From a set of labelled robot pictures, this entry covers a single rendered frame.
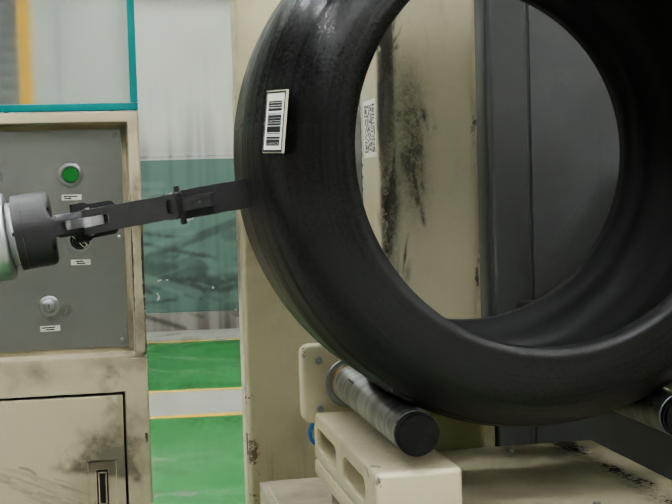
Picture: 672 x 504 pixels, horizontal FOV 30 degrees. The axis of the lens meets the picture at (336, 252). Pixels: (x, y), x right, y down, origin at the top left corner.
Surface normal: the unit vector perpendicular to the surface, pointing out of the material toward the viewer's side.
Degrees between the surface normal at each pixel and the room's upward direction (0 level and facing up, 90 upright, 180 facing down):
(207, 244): 90
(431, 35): 90
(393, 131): 90
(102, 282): 90
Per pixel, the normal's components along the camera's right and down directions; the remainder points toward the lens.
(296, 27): -0.54, -0.26
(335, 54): 0.01, -0.02
